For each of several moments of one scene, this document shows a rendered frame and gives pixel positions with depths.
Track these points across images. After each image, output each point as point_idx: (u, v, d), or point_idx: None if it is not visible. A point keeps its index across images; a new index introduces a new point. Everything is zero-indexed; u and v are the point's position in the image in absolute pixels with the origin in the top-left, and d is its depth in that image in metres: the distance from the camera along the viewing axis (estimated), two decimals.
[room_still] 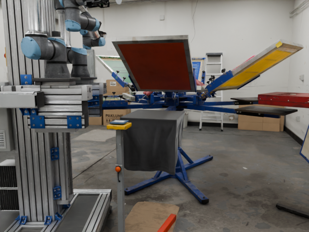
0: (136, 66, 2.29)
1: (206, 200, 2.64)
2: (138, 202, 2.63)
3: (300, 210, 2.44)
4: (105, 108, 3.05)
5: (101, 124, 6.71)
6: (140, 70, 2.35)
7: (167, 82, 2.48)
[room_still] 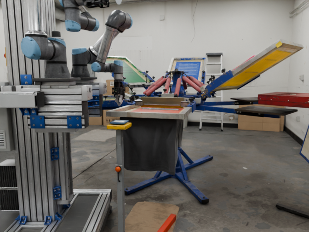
0: (134, 111, 2.27)
1: (206, 200, 2.64)
2: (138, 202, 2.63)
3: (300, 210, 2.44)
4: (105, 108, 3.05)
5: (101, 124, 6.71)
6: (139, 110, 2.34)
7: (166, 108, 2.48)
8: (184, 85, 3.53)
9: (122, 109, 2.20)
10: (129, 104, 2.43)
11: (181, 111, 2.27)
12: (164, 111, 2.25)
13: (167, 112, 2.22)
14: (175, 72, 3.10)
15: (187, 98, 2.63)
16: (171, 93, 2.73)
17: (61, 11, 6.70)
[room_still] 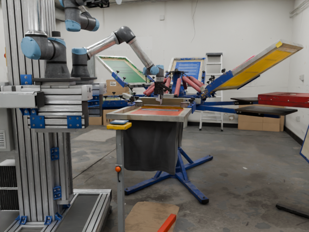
0: (134, 112, 2.28)
1: (206, 200, 2.64)
2: (138, 202, 2.63)
3: (300, 210, 2.44)
4: (105, 108, 3.05)
5: (101, 124, 6.71)
6: (139, 111, 2.34)
7: (166, 109, 2.48)
8: (184, 85, 3.53)
9: (122, 111, 2.20)
10: (129, 105, 2.43)
11: (181, 112, 2.28)
12: (164, 113, 2.25)
13: (167, 113, 2.22)
14: (175, 72, 3.10)
15: (187, 98, 2.63)
16: (171, 93, 2.73)
17: (61, 11, 6.70)
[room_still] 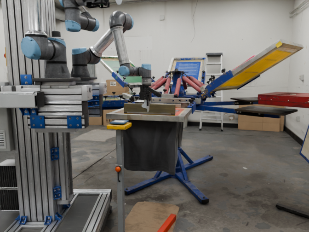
0: None
1: (206, 200, 2.64)
2: (138, 202, 2.63)
3: (300, 210, 2.44)
4: (105, 108, 3.05)
5: (101, 124, 6.71)
6: None
7: None
8: (184, 85, 3.53)
9: (122, 111, 2.20)
10: None
11: (181, 112, 2.28)
12: None
13: None
14: (175, 72, 3.10)
15: (187, 98, 2.63)
16: (171, 93, 2.73)
17: (61, 11, 6.70)
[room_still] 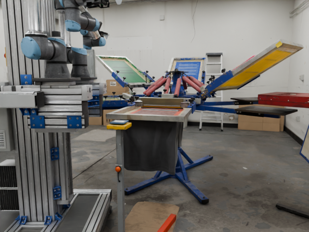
0: (134, 112, 2.28)
1: (206, 200, 2.64)
2: (138, 202, 2.63)
3: (300, 210, 2.44)
4: (105, 108, 3.05)
5: (101, 124, 6.71)
6: (139, 111, 2.34)
7: (166, 109, 2.48)
8: (184, 85, 3.53)
9: (122, 111, 2.20)
10: (129, 105, 2.43)
11: (181, 112, 2.28)
12: None
13: None
14: (175, 72, 3.10)
15: (187, 98, 2.63)
16: (171, 93, 2.73)
17: None
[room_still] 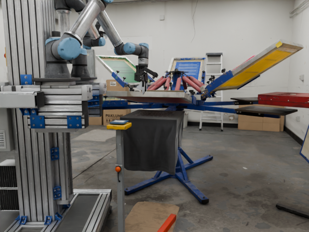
0: None
1: (206, 200, 2.64)
2: (138, 202, 2.63)
3: (300, 210, 2.44)
4: (105, 108, 3.05)
5: (101, 124, 6.71)
6: (139, 99, 2.33)
7: (166, 101, 2.47)
8: (184, 85, 3.53)
9: None
10: None
11: None
12: None
13: None
14: (175, 72, 3.10)
15: None
16: None
17: None
